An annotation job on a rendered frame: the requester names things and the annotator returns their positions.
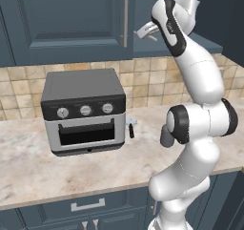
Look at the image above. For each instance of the grey and black toaster oven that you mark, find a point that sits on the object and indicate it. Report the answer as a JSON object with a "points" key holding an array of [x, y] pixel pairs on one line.
{"points": [[82, 87]]}

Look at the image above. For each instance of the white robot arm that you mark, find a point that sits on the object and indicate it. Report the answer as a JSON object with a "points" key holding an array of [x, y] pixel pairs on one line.
{"points": [[197, 81]]}

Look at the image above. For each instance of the dark blue drawer front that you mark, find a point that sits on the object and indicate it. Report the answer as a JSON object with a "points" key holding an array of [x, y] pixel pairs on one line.
{"points": [[47, 211]]}

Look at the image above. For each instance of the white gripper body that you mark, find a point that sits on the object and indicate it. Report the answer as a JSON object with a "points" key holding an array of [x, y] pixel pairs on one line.
{"points": [[146, 29]]}

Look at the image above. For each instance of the toaster oven glass door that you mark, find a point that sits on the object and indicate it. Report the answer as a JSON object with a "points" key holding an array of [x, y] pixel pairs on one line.
{"points": [[85, 137]]}

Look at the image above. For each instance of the dark blue open cupboard door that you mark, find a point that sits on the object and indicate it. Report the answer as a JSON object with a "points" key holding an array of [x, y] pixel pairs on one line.
{"points": [[235, 24]]}

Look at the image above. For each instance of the dark blue base cupboard door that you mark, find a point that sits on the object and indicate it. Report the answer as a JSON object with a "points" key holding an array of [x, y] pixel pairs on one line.
{"points": [[47, 227], [222, 202], [127, 221]]}

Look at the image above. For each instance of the silver toaster oven knob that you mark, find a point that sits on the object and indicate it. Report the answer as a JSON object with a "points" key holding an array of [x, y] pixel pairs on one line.
{"points": [[62, 112], [85, 110], [107, 108]]}

